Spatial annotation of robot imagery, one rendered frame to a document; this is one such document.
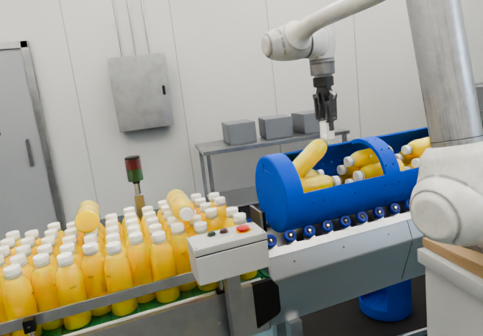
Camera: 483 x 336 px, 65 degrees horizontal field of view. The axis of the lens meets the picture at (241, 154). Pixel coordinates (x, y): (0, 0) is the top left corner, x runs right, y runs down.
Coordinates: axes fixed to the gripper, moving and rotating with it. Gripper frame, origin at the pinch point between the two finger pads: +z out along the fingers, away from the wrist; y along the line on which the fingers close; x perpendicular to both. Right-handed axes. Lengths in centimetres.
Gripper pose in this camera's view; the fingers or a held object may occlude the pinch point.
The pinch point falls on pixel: (326, 130)
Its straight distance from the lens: 146.8
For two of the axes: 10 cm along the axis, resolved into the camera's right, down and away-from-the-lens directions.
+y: -3.4, -1.3, 9.3
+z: 1.1, 9.8, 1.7
